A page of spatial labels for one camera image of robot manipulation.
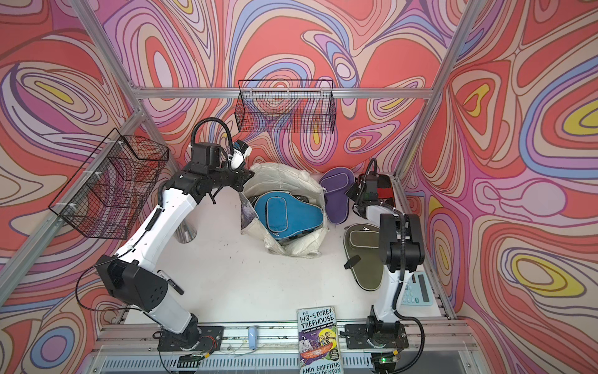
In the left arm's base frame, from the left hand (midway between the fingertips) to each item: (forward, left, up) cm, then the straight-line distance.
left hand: (254, 172), depth 77 cm
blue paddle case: (-5, -10, -19) cm, 22 cm away
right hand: (+12, -38, -23) cm, 46 cm away
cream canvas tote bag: (+5, -7, -7) cm, 11 cm away
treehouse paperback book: (-44, -21, -30) cm, 58 cm away
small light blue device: (-44, -1, -30) cm, 53 cm away
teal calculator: (-29, -57, -29) cm, 70 cm away
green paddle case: (-9, -42, -29) cm, 52 cm away
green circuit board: (-49, +19, -35) cm, 63 cm away
